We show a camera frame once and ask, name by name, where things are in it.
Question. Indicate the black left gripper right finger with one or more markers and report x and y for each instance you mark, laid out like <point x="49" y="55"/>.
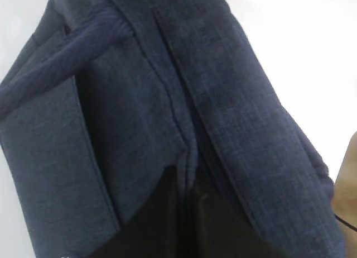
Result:
<point x="218" y="231"/>

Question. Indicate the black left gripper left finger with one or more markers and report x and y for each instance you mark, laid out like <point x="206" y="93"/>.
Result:
<point x="154" y="231"/>

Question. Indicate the navy blue lunch bag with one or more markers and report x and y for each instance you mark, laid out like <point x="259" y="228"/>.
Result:
<point x="106" y="94"/>

